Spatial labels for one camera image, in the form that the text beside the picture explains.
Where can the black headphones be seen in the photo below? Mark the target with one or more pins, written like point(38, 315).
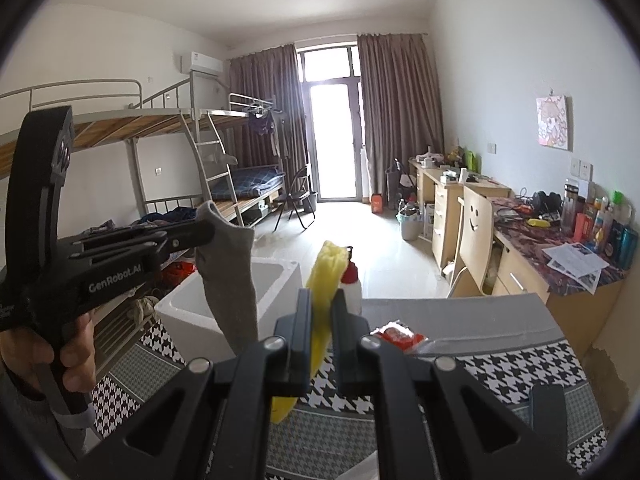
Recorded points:
point(547, 202)

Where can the person's left hand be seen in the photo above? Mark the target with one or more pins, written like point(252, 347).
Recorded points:
point(75, 355)

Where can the blue checked mattress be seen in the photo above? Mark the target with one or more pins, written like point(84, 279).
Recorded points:
point(250, 180)

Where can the glass balcony door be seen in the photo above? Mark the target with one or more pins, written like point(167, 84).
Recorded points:
point(332, 145)

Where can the black folding chair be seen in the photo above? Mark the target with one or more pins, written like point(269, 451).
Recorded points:
point(300, 185)

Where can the red plastic bag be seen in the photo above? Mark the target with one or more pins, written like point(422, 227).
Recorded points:
point(180, 272)

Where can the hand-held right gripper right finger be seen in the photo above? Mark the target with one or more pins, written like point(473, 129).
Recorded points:
point(350, 355)

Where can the printed papers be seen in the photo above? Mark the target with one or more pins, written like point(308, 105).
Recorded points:
point(575, 262)

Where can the blue patterned quilt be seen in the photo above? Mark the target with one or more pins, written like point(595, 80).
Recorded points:
point(170, 215)

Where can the green bag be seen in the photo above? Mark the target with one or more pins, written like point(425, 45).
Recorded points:
point(470, 160)

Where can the houndstooth tablecloth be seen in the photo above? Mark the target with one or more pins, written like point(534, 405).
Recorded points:
point(500, 370)

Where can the grey sock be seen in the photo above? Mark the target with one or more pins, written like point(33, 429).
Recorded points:
point(230, 280)

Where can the wooden chair with smiley face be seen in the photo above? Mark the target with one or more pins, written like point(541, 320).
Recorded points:
point(472, 240)

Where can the white pump bottle red cap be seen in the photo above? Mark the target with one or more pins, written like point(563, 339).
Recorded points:
point(352, 295)

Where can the wall poster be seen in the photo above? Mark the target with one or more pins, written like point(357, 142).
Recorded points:
point(552, 122)

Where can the yellow ribbed sponge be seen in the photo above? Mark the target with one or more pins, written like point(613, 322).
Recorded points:
point(327, 265)

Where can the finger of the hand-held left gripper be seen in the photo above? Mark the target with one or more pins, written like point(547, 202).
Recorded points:
point(180, 231)
point(130, 255)

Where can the hanging dark clothes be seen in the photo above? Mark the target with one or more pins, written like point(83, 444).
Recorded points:
point(262, 122)

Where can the yellow desk item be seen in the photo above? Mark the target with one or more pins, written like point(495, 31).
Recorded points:
point(535, 222)

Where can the metal bunk bed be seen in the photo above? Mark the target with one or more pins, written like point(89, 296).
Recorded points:
point(125, 127)
point(220, 120)

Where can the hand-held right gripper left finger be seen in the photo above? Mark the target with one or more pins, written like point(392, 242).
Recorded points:
point(300, 355)

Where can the red snack packet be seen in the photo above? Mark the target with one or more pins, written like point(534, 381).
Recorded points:
point(397, 335)

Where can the wooden desk with patterned cloth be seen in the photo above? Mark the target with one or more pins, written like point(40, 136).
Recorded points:
point(520, 270)

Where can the tan cloth bundle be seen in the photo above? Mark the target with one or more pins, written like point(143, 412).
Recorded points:
point(142, 310)

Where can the white foam box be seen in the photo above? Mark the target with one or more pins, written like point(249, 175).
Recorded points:
point(190, 305)

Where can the row of bottles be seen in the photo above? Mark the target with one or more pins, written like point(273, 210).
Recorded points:
point(605, 230)

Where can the white trash bin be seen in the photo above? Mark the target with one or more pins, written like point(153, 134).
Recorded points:
point(410, 227)

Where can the brown curtain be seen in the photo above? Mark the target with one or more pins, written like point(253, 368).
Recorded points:
point(400, 110)
point(260, 85)

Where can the person's left forearm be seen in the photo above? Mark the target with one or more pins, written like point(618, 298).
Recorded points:
point(30, 410)

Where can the white air conditioner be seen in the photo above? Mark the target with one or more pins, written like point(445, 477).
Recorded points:
point(200, 62)

